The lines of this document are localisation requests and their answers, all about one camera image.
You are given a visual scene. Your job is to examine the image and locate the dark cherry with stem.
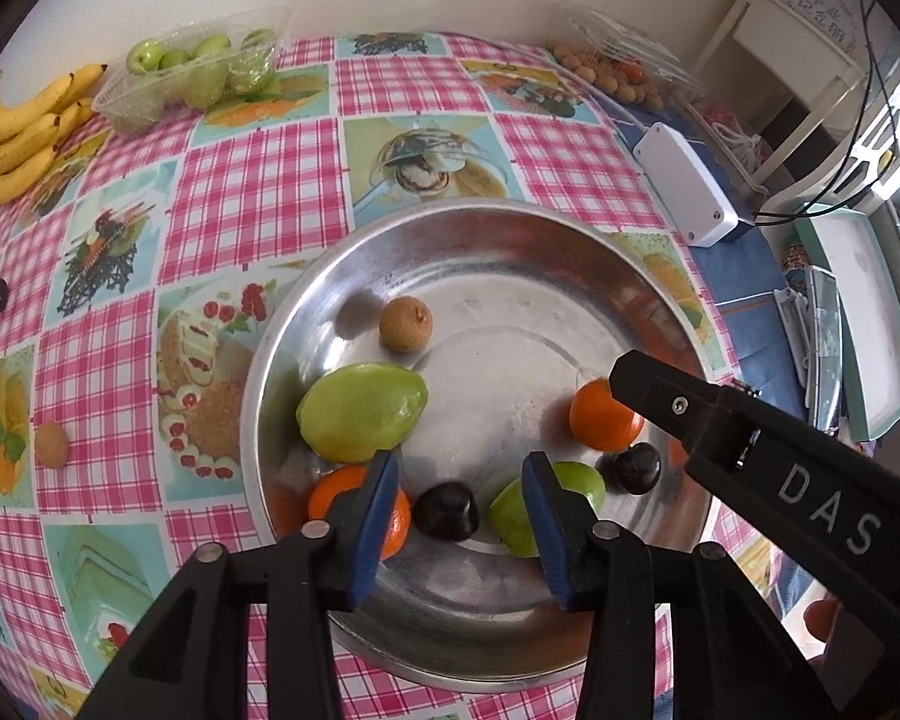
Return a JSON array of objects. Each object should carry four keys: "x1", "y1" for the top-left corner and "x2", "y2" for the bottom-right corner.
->
[{"x1": 596, "y1": 442, "x2": 663, "y2": 496}]

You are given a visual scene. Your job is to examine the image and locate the large orange with stem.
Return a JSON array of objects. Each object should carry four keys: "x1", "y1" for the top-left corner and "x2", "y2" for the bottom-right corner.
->
[{"x1": 307, "y1": 465, "x2": 411, "y2": 561}]

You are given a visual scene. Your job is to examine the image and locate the brown longan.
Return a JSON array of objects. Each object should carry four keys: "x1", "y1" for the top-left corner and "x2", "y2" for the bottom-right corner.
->
[
  {"x1": 379, "y1": 296, "x2": 434, "y2": 355},
  {"x1": 34, "y1": 421, "x2": 69, "y2": 470}
]

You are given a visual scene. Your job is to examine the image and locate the small orange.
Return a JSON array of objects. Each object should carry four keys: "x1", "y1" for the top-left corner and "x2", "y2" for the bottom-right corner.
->
[{"x1": 569, "y1": 379, "x2": 644, "y2": 454}]

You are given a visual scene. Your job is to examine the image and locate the large green fruit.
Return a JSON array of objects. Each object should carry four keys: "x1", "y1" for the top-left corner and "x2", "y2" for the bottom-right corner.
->
[{"x1": 295, "y1": 362, "x2": 429, "y2": 465}]

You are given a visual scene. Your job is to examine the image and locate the clear tray of green fruits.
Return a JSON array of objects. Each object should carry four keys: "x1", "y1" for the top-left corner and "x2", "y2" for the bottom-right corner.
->
[{"x1": 94, "y1": 7, "x2": 289, "y2": 135}]

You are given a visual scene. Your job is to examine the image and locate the stacked trays beside table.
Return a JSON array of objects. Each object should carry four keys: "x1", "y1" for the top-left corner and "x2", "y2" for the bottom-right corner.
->
[{"x1": 795, "y1": 210, "x2": 900, "y2": 442}]

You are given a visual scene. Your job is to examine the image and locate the small green fruit in bowl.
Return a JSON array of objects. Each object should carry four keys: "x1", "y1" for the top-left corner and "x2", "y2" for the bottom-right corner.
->
[{"x1": 482, "y1": 460, "x2": 608, "y2": 559}]

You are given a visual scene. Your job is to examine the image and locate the white plastic device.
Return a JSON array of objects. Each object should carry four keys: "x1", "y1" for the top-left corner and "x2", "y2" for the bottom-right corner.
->
[{"x1": 634, "y1": 122, "x2": 740, "y2": 249}]

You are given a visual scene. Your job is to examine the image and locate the checkered picture tablecloth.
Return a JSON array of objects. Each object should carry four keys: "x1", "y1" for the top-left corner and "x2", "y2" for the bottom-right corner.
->
[{"x1": 0, "y1": 32, "x2": 803, "y2": 718}]

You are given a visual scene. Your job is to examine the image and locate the silver metal bowl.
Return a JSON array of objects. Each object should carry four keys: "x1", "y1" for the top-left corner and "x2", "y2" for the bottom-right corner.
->
[{"x1": 240, "y1": 199, "x2": 728, "y2": 692}]

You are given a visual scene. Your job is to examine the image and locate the white chair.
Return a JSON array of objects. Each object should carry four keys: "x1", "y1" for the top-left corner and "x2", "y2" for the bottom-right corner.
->
[{"x1": 694, "y1": 0, "x2": 900, "y2": 190}]

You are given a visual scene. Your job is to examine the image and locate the clear box of longans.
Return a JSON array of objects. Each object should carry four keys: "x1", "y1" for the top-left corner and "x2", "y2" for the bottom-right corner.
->
[{"x1": 544, "y1": 5, "x2": 704, "y2": 112}]

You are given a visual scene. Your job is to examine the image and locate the banana bunch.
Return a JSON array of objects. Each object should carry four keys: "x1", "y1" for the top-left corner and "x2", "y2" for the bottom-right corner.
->
[{"x1": 0, "y1": 64, "x2": 109, "y2": 206}]

